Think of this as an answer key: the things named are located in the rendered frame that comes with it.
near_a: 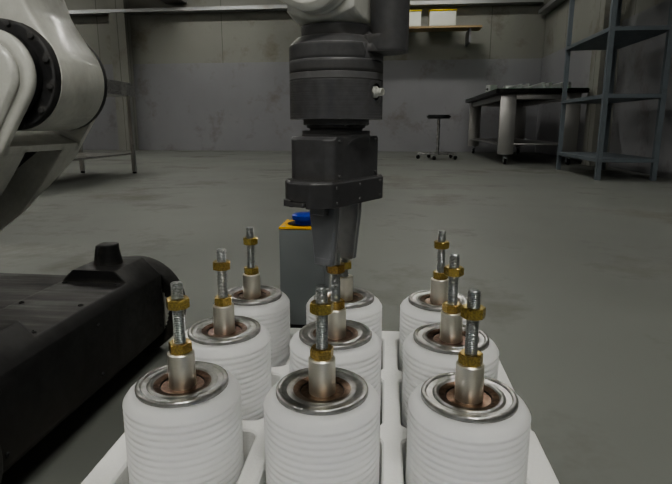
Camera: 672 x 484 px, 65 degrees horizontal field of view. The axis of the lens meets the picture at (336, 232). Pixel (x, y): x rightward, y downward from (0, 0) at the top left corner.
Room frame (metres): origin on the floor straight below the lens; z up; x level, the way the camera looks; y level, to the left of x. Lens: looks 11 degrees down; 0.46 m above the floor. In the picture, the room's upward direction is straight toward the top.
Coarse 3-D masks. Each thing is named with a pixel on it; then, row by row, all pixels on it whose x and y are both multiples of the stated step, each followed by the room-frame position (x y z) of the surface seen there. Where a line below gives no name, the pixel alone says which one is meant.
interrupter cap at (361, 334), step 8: (352, 320) 0.55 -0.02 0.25; (304, 328) 0.52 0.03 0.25; (312, 328) 0.53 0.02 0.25; (352, 328) 0.53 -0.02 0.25; (360, 328) 0.53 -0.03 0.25; (368, 328) 0.52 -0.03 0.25; (304, 336) 0.50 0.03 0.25; (312, 336) 0.50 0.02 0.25; (352, 336) 0.51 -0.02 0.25; (360, 336) 0.50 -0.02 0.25; (368, 336) 0.50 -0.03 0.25; (312, 344) 0.49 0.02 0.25; (336, 344) 0.49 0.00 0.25; (344, 344) 0.49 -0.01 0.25; (352, 344) 0.48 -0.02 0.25; (360, 344) 0.49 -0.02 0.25
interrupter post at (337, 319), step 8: (336, 312) 0.50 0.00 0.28; (344, 312) 0.51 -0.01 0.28; (328, 320) 0.51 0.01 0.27; (336, 320) 0.50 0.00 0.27; (344, 320) 0.51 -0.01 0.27; (328, 328) 0.51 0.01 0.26; (336, 328) 0.50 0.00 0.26; (344, 328) 0.51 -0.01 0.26; (328, 336) 0.51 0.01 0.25; (336, 336) 0.50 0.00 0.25; (344, 336) 0.51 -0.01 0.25
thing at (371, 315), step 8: (376, 304) 0.62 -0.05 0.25; (352, 312) 0.59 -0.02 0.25; (360, 312) 0.59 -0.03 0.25; (368, 312) 0.60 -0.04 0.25; (376, 312) 0.61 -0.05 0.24; (312, 320) 0.61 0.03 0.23; (360, 320) 0.59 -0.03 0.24; (368, 320) 0.59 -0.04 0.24; (376, 320) 0.61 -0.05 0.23; (376, 328) 0.61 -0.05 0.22
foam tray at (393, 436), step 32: (384, 352) 0.63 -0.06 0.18; (384, 384) 0.54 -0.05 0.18; (384, 416) 0.48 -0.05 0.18; (256, 448) 0.43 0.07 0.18; (384, 448) 0.43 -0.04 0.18; (96, 480) 0.38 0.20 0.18; (128, 480) 0.40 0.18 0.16; (256, 480) 0.38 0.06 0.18; (384, 480) 0.38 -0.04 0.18; (544, 480) 0.38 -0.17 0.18
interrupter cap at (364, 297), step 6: (330, 288) 0.66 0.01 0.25; (354, 288) 0.66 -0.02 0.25; (330, 294) 0.64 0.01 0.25; (354, 294) 0.65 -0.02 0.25; (360, 294) 0.64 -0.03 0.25; (366, 294) 0.64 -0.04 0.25; (372, 294) 0.64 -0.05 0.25; (354, 300) 0.63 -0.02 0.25; (360, 300) 0.62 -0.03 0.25; (366, 300) 0.62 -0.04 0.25; (372, 300) 0.62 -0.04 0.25; (348, 306) 0.60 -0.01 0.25; (354, 306) 0.60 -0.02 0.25; (360, 306) 0.60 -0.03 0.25
